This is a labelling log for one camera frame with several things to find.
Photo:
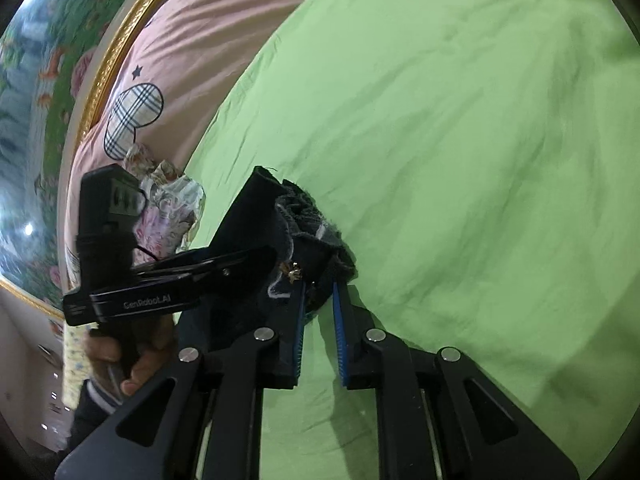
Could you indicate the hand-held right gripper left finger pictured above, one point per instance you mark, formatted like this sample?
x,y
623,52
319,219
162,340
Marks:
x,y
298,332

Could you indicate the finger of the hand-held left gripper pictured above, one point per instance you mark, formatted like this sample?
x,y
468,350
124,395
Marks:
x,y
220,265

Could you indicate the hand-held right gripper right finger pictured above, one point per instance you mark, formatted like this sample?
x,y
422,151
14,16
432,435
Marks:
x,y
339,340

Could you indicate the dark blue pants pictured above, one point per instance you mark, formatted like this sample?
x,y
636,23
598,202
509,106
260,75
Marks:
x,y
260,240

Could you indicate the person's left forearm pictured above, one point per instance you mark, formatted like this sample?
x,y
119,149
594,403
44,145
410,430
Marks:
x,y
87,417

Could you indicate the person's left hand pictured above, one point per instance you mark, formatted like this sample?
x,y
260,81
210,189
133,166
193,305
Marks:
x,y
132,360

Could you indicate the floral cloth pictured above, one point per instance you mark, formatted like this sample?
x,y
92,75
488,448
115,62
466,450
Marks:
x,y
170,205

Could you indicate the green bed sheet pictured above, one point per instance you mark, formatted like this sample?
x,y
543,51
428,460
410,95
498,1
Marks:
x,y
450,185

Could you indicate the pink quilt with plaid hearts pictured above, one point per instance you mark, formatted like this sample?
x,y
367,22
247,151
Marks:
x,y
190,45

